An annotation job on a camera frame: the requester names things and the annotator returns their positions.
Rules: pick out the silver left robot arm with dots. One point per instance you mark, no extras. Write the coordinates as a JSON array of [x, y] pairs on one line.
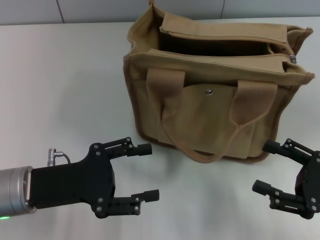
[[15, 190]]

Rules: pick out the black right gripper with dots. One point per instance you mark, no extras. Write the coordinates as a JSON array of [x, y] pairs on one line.
[[311, 185]]

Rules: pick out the khaki canvas food bag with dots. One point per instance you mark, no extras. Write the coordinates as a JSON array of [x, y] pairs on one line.
[[212, 120]]

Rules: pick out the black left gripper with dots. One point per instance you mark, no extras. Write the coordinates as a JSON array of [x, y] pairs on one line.
[[75, 182]]

